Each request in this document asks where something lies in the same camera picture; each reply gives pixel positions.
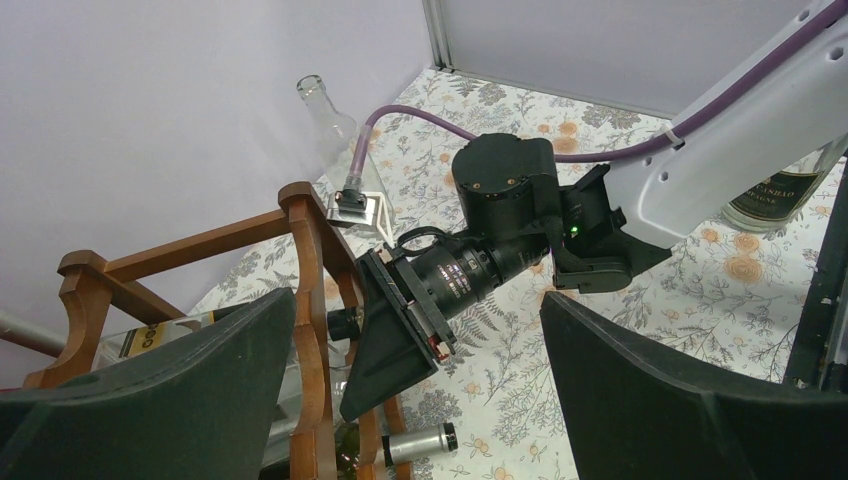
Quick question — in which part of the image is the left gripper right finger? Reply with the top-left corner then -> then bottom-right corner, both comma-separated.
540,292 -> 847,479

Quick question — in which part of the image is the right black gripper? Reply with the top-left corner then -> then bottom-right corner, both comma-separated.
340,228 -> 549,421

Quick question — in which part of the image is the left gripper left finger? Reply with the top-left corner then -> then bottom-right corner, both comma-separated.
1,288 -> 296,479

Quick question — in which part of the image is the clear bottle black cap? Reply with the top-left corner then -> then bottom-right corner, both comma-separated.
92,303 -> 364,370

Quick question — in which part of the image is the green wine bottle silver neck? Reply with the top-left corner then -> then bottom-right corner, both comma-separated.
335,422 -> 458,479

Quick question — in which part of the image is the clear tall bottle back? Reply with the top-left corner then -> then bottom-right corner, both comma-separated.
296,74 -> 394,209

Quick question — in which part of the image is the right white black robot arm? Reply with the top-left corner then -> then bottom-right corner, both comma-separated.
340,1 -> 847,421

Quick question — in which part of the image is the brown wooden wine rack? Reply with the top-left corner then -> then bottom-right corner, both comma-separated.
23,182 -> 415,480

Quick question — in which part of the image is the clear bottle dark label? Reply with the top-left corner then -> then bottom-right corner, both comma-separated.
721,134 -> 847,233

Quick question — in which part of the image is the floral tablecloth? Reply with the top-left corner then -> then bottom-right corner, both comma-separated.
188,68 -> 848,480

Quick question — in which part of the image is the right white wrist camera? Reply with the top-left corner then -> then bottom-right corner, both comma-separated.
326,189 -> 395,247

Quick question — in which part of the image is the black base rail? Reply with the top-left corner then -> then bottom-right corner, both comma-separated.
783,174 -> 847,394

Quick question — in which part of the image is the silver clothes rail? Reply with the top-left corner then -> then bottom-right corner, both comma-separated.
1,310 -> 66,358

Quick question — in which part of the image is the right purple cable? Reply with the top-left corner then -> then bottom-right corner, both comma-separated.
344,0 -> 848,197

